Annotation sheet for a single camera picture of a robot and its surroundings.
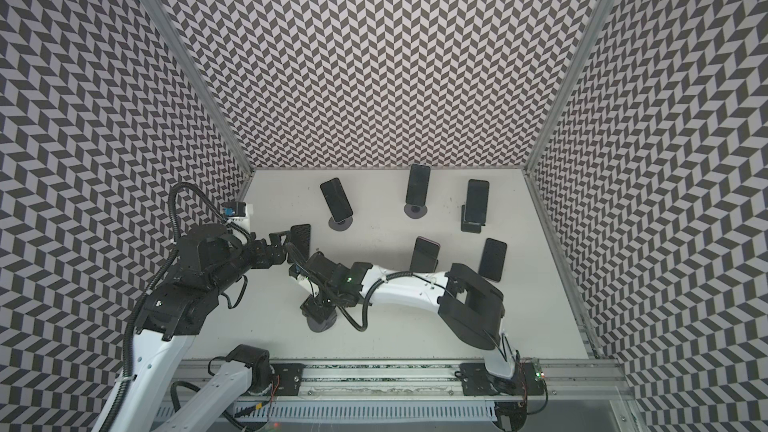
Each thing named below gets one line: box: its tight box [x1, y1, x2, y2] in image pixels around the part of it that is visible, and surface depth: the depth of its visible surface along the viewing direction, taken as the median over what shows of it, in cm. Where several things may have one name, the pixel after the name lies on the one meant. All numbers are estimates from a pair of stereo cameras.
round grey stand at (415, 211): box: [404, 203, 428, 219], surface depth 108 cm
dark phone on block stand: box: [464, 179, 490, 224], surface depth 97 cm
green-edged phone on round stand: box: [405, 163, 431, 207], surface depth 100 cm
